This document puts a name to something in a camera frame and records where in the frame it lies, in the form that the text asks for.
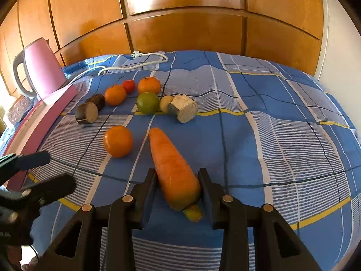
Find large orange carrot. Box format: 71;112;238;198
149;127;204;223

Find patterned box beside kettle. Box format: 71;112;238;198
6;95;34;126

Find pink electric kettle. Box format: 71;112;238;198
12;37;67;99

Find blue checked tablecloth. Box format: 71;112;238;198
1;51;360;270

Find near orange tangerine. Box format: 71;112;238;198
103;125;133;158

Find orange tangerine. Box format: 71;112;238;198
103;125;133;158
104;84;127;106
137;77;162;95

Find left far orange tangerine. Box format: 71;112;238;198
104;84;127;106

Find small red tomato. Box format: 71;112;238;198
122;79;136;94

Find green round fruit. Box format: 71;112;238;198
137;92;160;114

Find right far orange tangerine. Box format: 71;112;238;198
137;77;162;95

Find white grey cut vegetable chunk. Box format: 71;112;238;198
168;94;198;124

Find small yellow-brown fruit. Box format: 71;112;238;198
159;96;174;114

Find wooden panelled cabinet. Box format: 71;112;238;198
1;0;324;96

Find white power cable with plug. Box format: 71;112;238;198
67;50;169;85

